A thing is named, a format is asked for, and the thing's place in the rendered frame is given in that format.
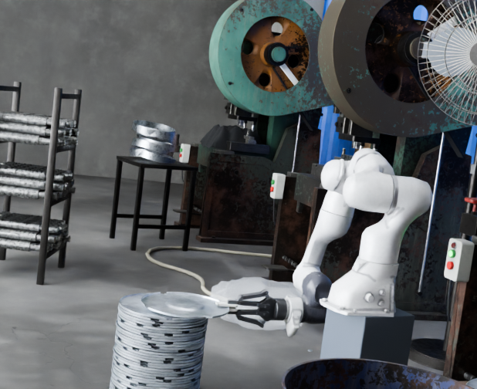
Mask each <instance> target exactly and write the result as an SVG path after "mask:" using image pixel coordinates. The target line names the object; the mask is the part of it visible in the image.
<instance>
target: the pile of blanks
mask: <svg viewBox="0 0 477 389"><path fill-rule="evenodd" d="M118 311H119V312H118V314H117V321H116V326H117V330H116V335H115V345H114V346H113V363H112V368H111V372H112V374H111V378H110V388H109V389H199V387H200V380H201V370H202V366H201V365H202V360H203V356H204V347H205V335H206V331H207V324H208V319H195V320H159V319H153V318H149V317H145V316H139V315H136V314H133V313H130V312H128V311H126V310H124V309H123V308H122V307H121V306H120V304H119V306H118Z"/></svg>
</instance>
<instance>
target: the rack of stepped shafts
mask: <svg viewBox="0 0 477 389"><path fill-rule="evenodd" d="M21 85H22V83H21V82H14V86H0V91H13V99H12V111H11V112H8V111H7V112H1V111H0V144H1V143H6V142H8V160H7V162H2V163H0V195H4V203H3V211H2V212H0V260H2V261H4V260H5V257H6V249H14V250H21V251H27V252H30V251H31V250H32V251H38V252H39V263H38V272H37V280H36V285H43V284H44V278H45V270H46V259H47V258H49V257H50V256H51V255H53V254H54V253H56V252H57V251H59V261H58V268H64V267H65V259H66V244H67V242H70V235H68V234H69V230H68V228H69V213H70V205H71V197H72V193H75V190H76V188H75V187H73V185H74V179H73V174H74V166H75V158H76V145H77V144H78V139H77V136H78V135H79V129H78V127H79V119H80V104H81V96H82V90H77V89H75V94H72V93H63V88H57V87H55V93H54V101H53V110H52V116H48V115H42V114H35V113H23V112H19V103H20V94H21ZM62 99H74V104H73V119H72V120H67V119H61V118H60V110H61V102H62ZM16 143H21V144H33V145H49V158H48V166H41V165H34V164H23V163H16V162H15V145H16ZM68 150H69V159H68V167H67V170H61V169H55V166H56V153H59V152H63V151H68ZM11 196H15V197H21V198H33V199H40V198H44V207H43V215H42V216H39V215H27V214H21V213H14V212H10V205H11ZM61 201H64V206H63V220H59V219H52V218H50V215H51V207H52V206H53V205H56V204H58V203H60V202H61Z"/></svg>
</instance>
